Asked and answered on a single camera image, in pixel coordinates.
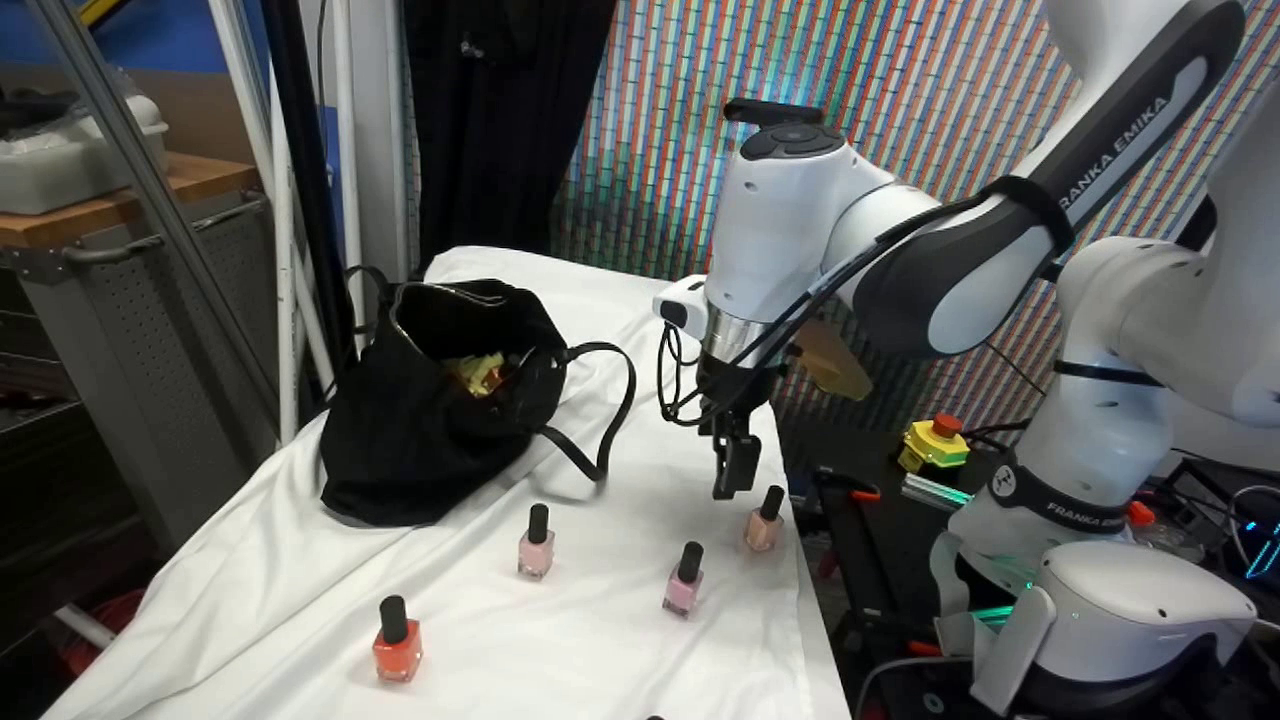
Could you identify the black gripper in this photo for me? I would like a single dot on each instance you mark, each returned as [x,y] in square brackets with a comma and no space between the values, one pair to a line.
[739,402]

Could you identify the beige nail polish bottle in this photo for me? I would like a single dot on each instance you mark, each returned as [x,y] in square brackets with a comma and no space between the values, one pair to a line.
[761,531]

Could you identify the pale pink nail polish bottle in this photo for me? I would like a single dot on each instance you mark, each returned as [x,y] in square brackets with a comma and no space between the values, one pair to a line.
[539,555]

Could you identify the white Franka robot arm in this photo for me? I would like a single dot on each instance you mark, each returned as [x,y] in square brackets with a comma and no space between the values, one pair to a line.
[802,225]

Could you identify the teal flat box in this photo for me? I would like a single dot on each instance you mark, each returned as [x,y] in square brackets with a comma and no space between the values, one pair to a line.
[936,490]

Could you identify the yellow emergency stop button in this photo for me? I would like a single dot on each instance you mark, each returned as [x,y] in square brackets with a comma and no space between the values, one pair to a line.
[936,441]

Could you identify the white tablecloth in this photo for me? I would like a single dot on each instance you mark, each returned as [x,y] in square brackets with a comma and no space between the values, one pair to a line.
[603,665]

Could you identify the yellow cloth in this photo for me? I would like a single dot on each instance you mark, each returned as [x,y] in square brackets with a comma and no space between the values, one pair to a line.
[483,373]

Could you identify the black fabric curtain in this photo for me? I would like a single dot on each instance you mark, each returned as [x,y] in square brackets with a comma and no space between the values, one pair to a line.
[505,123]

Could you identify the black vertical pole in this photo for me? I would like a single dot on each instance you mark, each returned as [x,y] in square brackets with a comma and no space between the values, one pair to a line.
[306,184]

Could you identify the grey cart with wooden top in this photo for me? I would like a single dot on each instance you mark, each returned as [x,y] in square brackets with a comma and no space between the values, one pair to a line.
[120,305]

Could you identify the white plastic container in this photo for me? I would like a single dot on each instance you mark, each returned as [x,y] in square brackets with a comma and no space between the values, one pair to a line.
[75,152]

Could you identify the black stereo camera bar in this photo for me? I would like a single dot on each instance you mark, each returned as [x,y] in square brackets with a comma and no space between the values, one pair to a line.
[775,110]

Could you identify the white vertical post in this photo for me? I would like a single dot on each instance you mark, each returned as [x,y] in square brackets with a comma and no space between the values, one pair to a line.
[373,132]

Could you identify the aluminium frame bar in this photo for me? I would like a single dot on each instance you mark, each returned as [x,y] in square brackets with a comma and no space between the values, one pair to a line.
[146,201]

